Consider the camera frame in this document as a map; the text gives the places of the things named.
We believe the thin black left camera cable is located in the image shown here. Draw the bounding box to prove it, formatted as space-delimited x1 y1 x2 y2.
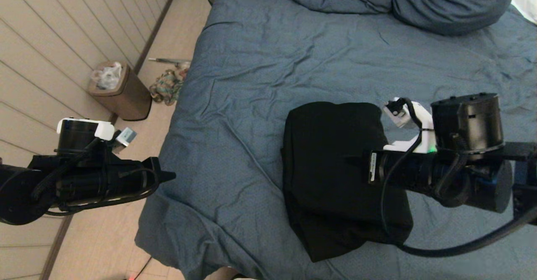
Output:
42 167 161 217

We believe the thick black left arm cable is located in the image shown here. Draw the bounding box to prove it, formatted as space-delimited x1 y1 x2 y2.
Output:
31 137 101 201

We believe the black garment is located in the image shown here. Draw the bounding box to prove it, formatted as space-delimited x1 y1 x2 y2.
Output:
280 101 414 263

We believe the blue pillow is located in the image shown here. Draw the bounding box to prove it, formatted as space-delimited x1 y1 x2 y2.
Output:
392 0 525 35

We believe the blue bed sheet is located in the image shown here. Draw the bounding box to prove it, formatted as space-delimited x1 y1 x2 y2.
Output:
135 0 537 280

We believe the clear plastic bin bag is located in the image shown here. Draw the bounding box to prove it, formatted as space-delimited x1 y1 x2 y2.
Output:
91 61 123 90

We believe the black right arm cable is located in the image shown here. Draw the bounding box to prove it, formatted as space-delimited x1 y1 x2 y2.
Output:
380 100 537 259

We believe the colourful rag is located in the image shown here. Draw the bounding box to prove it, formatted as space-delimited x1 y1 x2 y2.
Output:
150 68 185 106

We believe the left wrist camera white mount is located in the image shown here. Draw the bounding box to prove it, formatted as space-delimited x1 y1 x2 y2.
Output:
56 118 137 155

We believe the brown trash bin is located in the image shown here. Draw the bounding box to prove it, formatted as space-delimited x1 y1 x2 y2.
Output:
87 60 152 121

